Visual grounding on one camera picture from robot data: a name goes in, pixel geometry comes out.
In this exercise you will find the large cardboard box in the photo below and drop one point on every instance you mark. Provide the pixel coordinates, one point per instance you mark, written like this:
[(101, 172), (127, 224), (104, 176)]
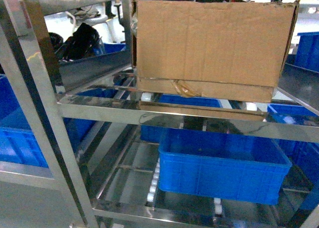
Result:
[(229, 50)]

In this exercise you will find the blue plastic bin front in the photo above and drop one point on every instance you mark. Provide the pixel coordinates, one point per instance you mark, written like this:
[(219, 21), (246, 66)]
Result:
[(220, 165)]

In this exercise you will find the blue plastic bin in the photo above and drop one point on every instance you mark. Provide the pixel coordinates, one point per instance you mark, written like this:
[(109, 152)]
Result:
[(220, 165), (17, 140), (304, 154)]

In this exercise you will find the blue plastic bin left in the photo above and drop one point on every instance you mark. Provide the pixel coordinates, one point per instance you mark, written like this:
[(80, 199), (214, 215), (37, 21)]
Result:
[(17, 140)]

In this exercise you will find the blue plastic bin right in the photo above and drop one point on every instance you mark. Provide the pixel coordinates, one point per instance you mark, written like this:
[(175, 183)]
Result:
[(304, 154)]

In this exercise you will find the blue bin upper right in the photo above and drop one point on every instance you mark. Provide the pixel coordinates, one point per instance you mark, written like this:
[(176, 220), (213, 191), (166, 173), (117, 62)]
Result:
[(307, 55)]

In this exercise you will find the stainless steel shelf frame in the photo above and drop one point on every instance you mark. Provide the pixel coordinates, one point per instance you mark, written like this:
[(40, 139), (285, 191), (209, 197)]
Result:
[(86, 115)]

